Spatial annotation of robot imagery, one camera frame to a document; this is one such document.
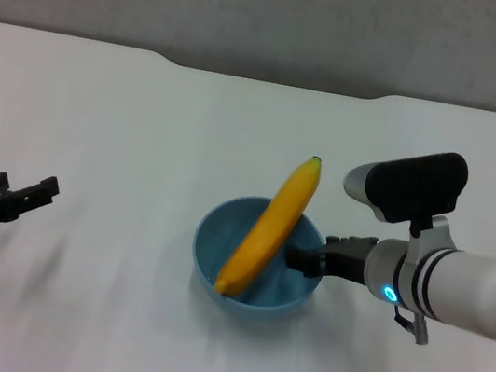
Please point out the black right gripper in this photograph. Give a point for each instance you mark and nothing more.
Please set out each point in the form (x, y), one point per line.
(346, 264)

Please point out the yellow banana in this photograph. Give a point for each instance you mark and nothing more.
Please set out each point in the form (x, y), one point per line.
(275, 223)

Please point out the blue plastic bowl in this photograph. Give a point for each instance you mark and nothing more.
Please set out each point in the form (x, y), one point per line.
(256, 310)

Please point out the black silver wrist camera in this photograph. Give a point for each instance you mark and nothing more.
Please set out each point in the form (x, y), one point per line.
(417, 189)

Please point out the silver camera mount bracket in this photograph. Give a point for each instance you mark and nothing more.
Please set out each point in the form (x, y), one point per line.
(438, 235)

